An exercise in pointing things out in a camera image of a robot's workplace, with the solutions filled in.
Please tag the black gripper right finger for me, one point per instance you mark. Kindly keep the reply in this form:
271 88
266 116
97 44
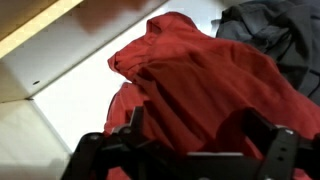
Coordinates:
283 156

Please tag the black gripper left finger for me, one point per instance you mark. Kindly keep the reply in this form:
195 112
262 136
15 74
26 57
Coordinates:
96 156

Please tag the orange red cloth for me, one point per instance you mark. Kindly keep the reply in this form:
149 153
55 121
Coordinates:
206 83

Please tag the light wooden drawer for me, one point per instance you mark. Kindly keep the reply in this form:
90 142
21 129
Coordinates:
83 100

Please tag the grey cloth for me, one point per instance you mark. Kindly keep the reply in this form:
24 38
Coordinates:
283 36

